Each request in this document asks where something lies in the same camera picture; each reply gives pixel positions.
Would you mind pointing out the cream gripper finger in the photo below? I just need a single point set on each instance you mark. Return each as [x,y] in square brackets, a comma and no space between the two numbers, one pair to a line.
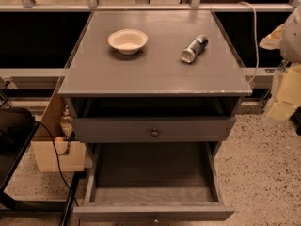
[272,40]
[286,95]

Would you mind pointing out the silver blue redbull can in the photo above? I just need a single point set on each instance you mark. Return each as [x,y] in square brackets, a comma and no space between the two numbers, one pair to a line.
[195,48]

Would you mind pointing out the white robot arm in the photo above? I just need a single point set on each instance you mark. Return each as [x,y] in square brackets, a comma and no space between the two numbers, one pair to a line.
[290,44]

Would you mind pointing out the grey wooden drawer cabinet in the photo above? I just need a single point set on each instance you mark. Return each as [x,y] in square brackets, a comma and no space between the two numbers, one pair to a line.
[154,82]

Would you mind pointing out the round brass drawer knob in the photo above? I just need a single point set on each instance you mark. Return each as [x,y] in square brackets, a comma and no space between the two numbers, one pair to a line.
[154,133]

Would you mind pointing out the open grey middle drawer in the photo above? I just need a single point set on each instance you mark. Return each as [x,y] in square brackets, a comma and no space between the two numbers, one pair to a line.
[153,182]

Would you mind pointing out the grey top drawer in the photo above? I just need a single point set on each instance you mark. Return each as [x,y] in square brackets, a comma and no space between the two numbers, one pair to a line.
[171,129]

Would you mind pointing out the white bowl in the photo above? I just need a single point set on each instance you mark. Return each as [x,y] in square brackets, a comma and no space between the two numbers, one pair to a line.
[128,41]

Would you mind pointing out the cardboard box with items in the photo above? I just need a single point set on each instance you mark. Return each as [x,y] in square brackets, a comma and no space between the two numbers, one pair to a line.
[54,145]

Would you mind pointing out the black cart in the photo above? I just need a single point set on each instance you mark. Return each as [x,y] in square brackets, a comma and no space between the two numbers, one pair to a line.
[17,128]

